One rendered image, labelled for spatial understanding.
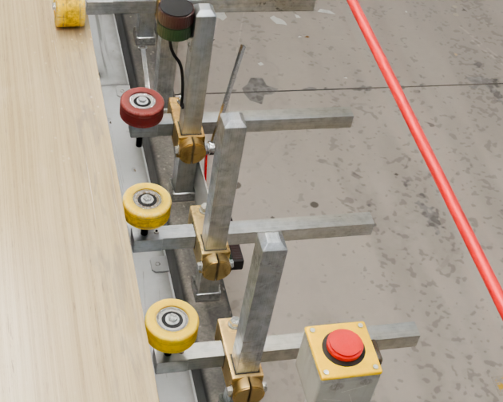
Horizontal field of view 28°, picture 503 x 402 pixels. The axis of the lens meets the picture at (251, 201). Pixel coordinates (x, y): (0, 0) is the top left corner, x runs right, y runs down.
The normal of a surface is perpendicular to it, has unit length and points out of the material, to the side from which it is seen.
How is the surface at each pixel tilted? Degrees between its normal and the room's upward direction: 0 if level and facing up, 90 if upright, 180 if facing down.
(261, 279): 90
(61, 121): 0
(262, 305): 90
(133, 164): 0
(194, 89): 90
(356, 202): 0
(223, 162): 90
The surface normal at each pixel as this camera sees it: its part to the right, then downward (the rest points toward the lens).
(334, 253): 0.14, -0.70
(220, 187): 0.22, 0.71
